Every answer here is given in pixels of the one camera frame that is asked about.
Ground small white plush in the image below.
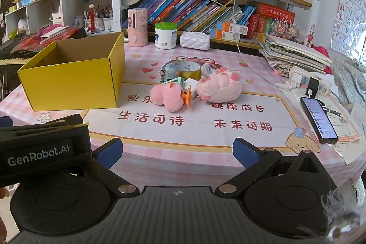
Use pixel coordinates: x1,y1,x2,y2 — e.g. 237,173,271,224
18,18,30,34

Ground alphabet wall poster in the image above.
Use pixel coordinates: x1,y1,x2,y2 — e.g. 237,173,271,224
329,0,366,57

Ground yellow cardboard box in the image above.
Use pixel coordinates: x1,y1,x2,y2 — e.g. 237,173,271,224
17,32,126,111

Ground small reindeer figurine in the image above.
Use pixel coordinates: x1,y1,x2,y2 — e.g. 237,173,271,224
305,24,317,47

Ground white shelf unit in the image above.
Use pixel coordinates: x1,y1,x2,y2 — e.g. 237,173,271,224
4,0,113,36

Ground grey blanket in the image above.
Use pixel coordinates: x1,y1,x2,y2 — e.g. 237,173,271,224
329,57,366,124

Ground round pink plush toy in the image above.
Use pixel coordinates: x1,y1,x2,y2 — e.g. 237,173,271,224
196,67,242,103

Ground yellow tape roll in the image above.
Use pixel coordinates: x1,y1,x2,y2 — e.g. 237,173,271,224
161,59,202,81

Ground pink humidifier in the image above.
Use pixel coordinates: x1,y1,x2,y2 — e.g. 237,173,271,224
128,8,148,47

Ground white quilted clutch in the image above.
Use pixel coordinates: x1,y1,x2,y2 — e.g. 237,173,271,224
180,31,211,50

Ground orange plastic toy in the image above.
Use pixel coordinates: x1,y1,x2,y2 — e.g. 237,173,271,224
180,85,193,110

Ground red cloth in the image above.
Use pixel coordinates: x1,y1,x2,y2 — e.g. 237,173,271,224
312,44,334,76

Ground red boxed book set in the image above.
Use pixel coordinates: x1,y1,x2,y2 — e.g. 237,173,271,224
247,2,295,39

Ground white charger plug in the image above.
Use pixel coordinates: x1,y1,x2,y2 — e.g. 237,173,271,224
183,78,198,90

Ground stack of papers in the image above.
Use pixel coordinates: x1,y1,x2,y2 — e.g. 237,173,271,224
259,34,334,79

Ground row of leaning books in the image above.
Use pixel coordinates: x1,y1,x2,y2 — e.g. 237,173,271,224
121,0,256,34

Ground white power strip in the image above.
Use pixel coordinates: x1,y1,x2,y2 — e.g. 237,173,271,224
289,67,332,97

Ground grey purple toy car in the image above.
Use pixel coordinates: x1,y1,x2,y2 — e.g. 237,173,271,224
159,65,173,82

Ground colourful headdress ornament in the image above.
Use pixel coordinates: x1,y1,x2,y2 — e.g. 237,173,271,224
270,18,299,41

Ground white brush cup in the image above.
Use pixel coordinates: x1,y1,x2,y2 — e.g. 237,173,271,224
103,8,114,31
91,8,104,31

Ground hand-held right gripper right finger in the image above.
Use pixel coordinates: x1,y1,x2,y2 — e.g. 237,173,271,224
215,138,329,198

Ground black plug adapter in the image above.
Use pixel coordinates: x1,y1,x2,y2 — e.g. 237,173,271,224
306,78,321,97

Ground white cable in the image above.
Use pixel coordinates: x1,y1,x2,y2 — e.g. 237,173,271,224
231,0,289,88

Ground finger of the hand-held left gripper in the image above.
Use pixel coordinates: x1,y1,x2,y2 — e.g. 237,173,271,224
0,114,86,131

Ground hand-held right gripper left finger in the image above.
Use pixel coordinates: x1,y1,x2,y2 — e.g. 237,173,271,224
86,139,140,199

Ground white jar green lid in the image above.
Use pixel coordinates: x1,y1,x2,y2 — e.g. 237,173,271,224
154,22,177,49

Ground smartphone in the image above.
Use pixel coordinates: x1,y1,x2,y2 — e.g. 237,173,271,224
300,96,339,143

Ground pink plush toy orange feet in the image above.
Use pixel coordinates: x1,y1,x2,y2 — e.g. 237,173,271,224
149,82,186,112

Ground white red box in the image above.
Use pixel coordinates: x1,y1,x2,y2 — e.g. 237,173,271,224
52,13,66,26

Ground orange white box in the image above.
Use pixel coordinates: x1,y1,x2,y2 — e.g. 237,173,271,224
210,29,241,41
216,21,248,34

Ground piano keyboard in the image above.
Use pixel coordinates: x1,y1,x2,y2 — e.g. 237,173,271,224
0,41,32,67

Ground red tassel doll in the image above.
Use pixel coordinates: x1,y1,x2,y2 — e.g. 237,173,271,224
88,4,96,33

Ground grey fluffy fur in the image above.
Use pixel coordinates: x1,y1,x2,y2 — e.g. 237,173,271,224
320,175,366,244

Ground pink printed tablecloth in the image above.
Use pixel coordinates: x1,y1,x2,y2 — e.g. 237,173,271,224
0,38,366,193

